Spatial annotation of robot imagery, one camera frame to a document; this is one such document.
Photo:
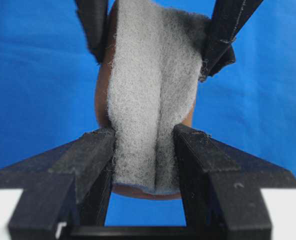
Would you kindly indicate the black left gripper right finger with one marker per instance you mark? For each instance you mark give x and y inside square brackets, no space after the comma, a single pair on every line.
[220,187]

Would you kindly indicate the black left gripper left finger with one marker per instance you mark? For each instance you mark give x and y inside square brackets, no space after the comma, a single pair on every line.
[67,185]

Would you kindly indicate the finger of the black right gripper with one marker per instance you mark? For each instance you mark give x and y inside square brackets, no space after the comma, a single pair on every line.
[228,18]
[93,16]

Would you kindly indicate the brown and white sponge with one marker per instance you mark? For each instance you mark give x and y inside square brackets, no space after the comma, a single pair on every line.
[149,81]

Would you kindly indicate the blue table cloth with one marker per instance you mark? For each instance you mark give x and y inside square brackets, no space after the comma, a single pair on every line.
[48,78]

